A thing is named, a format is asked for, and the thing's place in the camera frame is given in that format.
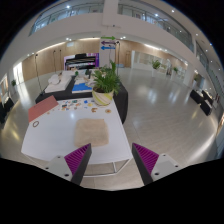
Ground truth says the black upright piano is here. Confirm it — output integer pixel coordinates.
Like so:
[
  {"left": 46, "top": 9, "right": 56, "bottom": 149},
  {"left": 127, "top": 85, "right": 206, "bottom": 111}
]
[{"left": 64, "top": 53, "right": 99, "bottom": 70}]

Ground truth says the beige waffle towel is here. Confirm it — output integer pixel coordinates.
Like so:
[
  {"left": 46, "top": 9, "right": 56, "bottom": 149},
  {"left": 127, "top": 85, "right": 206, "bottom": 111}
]
[{"left": 73, "top": 118, "right": 110, "bottom": 148}]

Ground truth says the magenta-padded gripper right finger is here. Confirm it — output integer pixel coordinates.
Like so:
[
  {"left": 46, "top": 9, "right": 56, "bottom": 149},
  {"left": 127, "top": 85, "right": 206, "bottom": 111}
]
[{"left": 131, "top": 142, "right": 183, "bottom": 186}]

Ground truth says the model on blue base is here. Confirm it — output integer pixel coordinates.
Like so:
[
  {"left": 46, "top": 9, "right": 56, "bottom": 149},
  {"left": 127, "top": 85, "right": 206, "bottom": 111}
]
[{"left": 71, "top": 74, "right": 96, "bottom": 94}]

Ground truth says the large background potted plant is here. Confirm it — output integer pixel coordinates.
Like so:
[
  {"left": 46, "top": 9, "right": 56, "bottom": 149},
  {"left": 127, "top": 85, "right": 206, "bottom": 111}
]
[{"left": 150, "top": 59, "right": 162, "bottom": 70}]

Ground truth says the green plant in striped pot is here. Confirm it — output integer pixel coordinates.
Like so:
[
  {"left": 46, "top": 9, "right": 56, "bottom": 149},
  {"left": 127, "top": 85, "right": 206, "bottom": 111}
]
[{"left": 90, "top": 60, "right": 123, "bottom": 107}]

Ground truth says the group of black chairs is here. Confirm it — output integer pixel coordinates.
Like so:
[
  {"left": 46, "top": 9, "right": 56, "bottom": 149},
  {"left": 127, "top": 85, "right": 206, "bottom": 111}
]
[
  {"left": 189, "top": 89, "right": 214, "bottom": 117},
  {"left": 0, "top": 97, "right": 15, "bottom": 124}
]

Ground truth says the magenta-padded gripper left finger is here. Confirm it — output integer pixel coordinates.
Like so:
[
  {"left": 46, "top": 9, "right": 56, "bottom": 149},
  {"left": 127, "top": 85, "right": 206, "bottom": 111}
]
[{"left": 43, "top": 143, "right": 93, "bottom": 186}]

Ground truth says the white sculpted model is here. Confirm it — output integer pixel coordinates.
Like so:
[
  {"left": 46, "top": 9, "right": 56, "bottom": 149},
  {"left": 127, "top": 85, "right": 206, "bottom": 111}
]
[{"left": 44, "top": 73, "right": 73, "bottom": 94}]

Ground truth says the salmon pink flat board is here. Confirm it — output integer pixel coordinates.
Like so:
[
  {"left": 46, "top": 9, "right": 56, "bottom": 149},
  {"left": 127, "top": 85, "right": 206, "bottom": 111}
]
[{"left": 27, "top": 95, "right": 60, "bottom": 123}]

